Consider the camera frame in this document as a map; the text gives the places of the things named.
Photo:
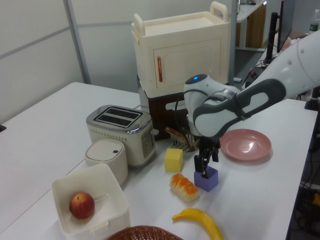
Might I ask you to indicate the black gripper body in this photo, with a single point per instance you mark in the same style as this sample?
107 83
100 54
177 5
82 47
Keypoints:
210 143

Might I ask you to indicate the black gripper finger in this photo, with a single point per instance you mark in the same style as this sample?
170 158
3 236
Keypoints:
216 155
201 162

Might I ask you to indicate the purple cube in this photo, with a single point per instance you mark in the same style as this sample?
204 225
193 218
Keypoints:
211 183

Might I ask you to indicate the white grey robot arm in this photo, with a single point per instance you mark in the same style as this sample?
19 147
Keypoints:
250 105

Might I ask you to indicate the yellow cube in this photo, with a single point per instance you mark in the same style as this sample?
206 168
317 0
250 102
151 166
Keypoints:
173 160

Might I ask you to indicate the pink plate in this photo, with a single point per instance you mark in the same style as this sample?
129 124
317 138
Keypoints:
246 147

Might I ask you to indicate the metal toast rack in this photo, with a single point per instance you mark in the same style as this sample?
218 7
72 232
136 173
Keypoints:
178 144

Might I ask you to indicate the orange topped toy bread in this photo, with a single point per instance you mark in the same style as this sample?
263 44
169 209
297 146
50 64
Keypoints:
183 187

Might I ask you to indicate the dark brown wooden crate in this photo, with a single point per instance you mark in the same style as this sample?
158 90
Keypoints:
160 117

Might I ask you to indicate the yellow banana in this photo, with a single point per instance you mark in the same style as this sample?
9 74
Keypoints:
205 220

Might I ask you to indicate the cream silver toaster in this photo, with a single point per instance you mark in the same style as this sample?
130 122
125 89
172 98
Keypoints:
120 135

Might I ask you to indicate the cream toy cabinet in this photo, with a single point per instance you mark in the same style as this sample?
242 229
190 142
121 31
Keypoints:
187 55

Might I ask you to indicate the brown wicker basket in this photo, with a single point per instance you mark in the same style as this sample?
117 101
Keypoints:
143 233

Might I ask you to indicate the small white lidded bin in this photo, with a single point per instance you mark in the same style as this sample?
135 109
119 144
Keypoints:
107 157

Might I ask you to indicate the white square container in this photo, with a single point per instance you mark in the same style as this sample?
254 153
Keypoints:
110 202

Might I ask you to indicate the black clamp pole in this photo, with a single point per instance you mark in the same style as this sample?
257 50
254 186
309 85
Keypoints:
313 98

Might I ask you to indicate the black monitor stand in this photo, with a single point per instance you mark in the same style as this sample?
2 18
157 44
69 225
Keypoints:
272 40

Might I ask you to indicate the wooden desk with white top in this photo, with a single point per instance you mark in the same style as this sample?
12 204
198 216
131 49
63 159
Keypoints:
252 27

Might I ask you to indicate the red apple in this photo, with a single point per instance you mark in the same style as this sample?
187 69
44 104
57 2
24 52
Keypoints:
82 205

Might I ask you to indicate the black monitor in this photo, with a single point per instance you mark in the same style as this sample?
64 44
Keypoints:
283 27

